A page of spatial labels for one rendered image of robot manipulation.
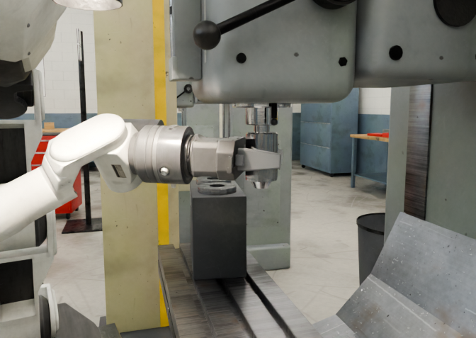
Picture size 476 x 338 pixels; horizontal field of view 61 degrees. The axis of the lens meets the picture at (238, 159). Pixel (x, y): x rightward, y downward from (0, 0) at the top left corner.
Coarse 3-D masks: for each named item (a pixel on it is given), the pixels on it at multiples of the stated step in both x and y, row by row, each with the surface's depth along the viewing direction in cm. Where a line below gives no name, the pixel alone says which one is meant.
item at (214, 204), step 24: (192, 192) 93; (216, 192) 90; (240, 192) 93; (192, 216) 88; (216, 216) 89; (240, 216) 89; (192, 240) 90; (216, 240) 89; (240, 240) 90; (192, 264) 95; (216, 264) 90; (240, 264) 91
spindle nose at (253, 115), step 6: (246, 108) 58; (252, 108) 57; (258, 108) 56; (264, 108) 56; (270, 108) 56; (246, 114) 58; (252, 114) 57; (258, 114) 56; (264, 114) 56; (270, 114) 57; (246, 120) 58; (252, 120) 57; (258, 120) 56; (264, 120) 56; (270, 120) 57
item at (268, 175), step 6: (246, 144) 58; (252, 144) 57; (258, 144) 57; (264, 144) 57; (270, 144) 57; (276, 144) 58; (264, 150) 57; (270, 150) 57; (276, 150) 58; (246, 174) 59; (252, 174) 58; (258, 174) 57; (264, 174) 57; (270, 174) 58; (276, 174) 59; (252, 180) 58; (258, 180) 58; (264, 180) 57; (270, 180) 58
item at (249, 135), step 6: (246, 132) 59; (252, 132) 59; (270, 132) 59; (276, 132) 59; (246, 138) 58; (252, 138) 57; (258, 138) 57; (264, 138) 57; (270, 138) 57; (276, 138) 58
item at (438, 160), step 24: (408, 96) 83; (432, 96) 77; (456, 96) 71; (408, 120) 83; (432, 120) 77; (456, 120) 71; (408, 144) 83; (432, 144) 77; (456, 144) 71; (408, 168) 83; (432, 168) 77; (456, 168) 72; (408, 192) 84; (432, 192) 78; (456, 192) 72; (432, 216) 78; (456, 216) 72; (384, 240) 93
